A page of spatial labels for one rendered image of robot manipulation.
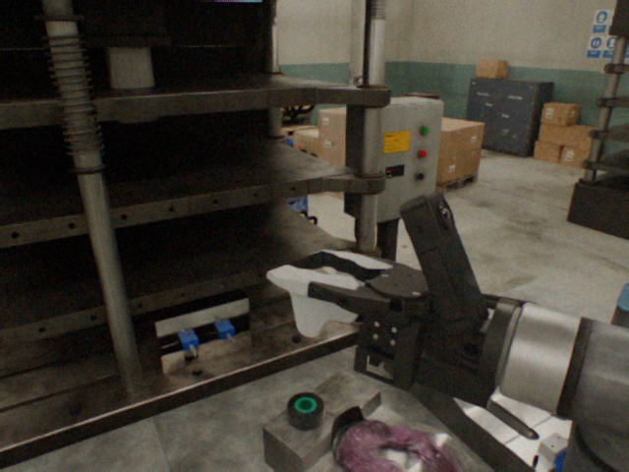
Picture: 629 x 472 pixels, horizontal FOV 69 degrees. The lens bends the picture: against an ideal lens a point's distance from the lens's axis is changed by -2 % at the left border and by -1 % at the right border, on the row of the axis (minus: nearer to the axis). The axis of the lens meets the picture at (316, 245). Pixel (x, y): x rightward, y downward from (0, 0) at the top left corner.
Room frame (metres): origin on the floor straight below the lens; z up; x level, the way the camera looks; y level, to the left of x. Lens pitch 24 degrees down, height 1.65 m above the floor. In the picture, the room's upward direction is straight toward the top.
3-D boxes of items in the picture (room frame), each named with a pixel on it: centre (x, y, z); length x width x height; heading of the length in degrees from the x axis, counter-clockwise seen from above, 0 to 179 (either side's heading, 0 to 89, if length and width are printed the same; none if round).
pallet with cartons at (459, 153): (5.90, -1.36, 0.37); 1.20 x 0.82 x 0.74; 43
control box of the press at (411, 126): (1.62, -0.27, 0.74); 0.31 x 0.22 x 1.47; 119
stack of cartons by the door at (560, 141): (6.80, -3.71, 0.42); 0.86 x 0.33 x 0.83; 35
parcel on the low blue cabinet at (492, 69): (7.90, -2.82, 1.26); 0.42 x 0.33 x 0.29; 35
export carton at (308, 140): (6.21, -0.01, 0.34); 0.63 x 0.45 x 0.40; 35
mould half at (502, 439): (0.91, -0.43, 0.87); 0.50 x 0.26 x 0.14; 29
